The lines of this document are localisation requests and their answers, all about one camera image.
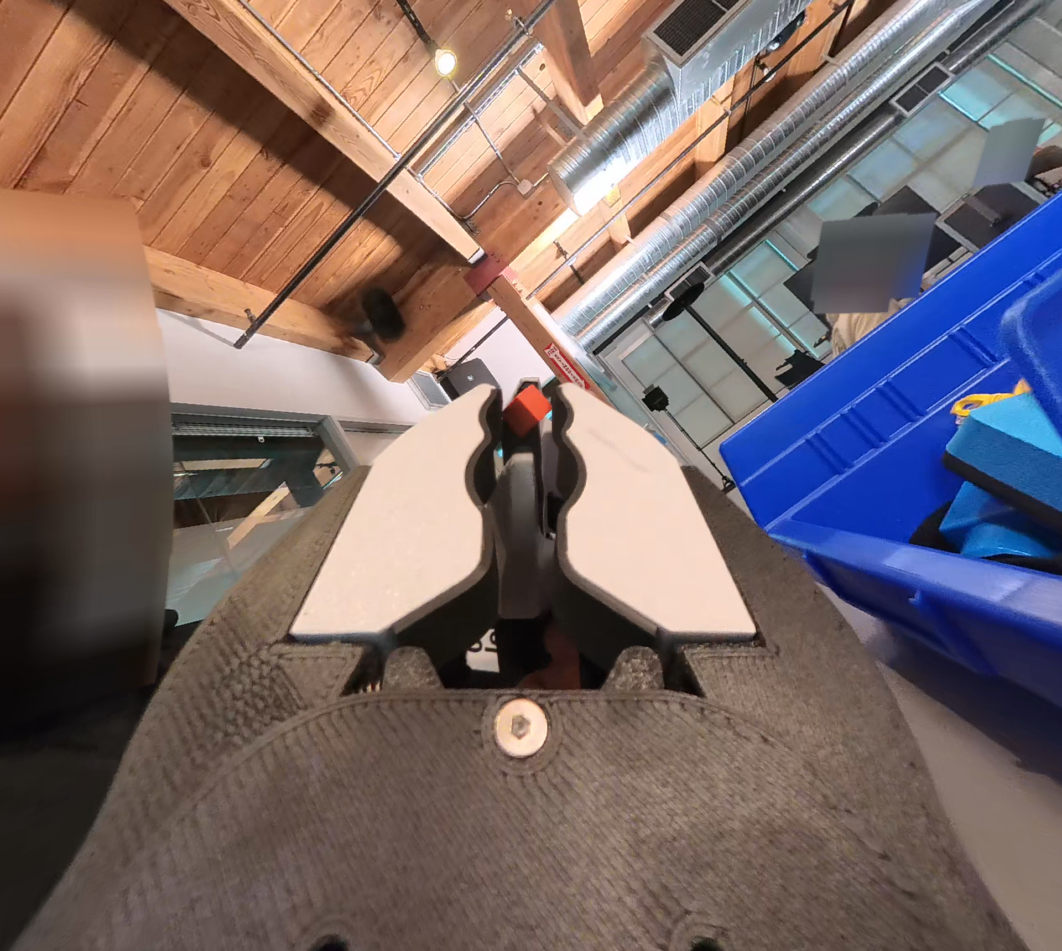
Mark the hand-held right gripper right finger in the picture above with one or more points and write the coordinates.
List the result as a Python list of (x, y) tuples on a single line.
[(655, 536)]

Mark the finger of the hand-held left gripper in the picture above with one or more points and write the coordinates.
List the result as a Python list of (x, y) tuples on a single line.
[(521, 536)]

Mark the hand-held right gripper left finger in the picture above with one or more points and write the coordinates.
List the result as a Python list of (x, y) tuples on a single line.
[(398, 536)]

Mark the blue plastic bin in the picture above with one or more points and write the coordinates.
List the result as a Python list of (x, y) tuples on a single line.
[(830, 470), (1037, 337)]

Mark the person's right hand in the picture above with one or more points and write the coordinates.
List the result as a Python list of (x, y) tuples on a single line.
[(562, 660)]

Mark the black loudspeaker box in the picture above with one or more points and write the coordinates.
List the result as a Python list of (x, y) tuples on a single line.
[(469, 378)]

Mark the black round ceiling device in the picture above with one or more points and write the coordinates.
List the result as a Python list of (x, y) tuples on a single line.
[(384, 314)]

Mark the blue foam piece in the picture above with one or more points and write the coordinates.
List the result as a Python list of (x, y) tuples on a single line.
[(1004, 528)]

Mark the thin black ceiling rod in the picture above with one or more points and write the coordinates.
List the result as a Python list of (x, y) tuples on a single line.
[(390, 177)]

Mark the blue foam pad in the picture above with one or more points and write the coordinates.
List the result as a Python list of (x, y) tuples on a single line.
[(1012, 445)]

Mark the ceiling track spotlight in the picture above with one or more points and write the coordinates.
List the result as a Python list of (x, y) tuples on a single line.
[(445, 61)]

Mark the wooden support post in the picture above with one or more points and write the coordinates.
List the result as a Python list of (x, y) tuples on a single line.
[(531, 320)]

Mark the slim silver air duct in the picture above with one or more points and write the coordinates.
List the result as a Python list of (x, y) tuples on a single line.
[(830, 117), (830, 171)]

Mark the large silver air duct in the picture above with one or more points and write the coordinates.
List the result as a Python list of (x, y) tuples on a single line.
[(630, 129)]

